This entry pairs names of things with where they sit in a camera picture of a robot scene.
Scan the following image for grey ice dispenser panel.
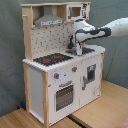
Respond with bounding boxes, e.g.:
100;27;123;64
87;65;96;82

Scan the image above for black stovetop red burners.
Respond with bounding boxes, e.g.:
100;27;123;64
34;53;71;66

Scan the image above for grey range hood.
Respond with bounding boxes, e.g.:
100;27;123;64
35;5;64;27

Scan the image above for toy oven door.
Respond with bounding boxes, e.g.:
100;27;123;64
55;84;74;111

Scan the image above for wooden toy kitchen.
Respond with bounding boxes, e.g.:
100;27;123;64
22;2;105;127

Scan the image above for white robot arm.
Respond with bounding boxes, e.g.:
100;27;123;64
74;17;128;55

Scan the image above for red oven knob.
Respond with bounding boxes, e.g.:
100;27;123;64
71;66;79;73
54;73;60;79

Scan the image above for grey toy sink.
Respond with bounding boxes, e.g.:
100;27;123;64
65;47;95;55

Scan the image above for black toy faucet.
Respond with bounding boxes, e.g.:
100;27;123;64
68;35;81;49

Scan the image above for toy microwave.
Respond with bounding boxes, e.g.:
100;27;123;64
67;3;90;21

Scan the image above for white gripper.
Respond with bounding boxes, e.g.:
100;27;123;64
74;20;92;55

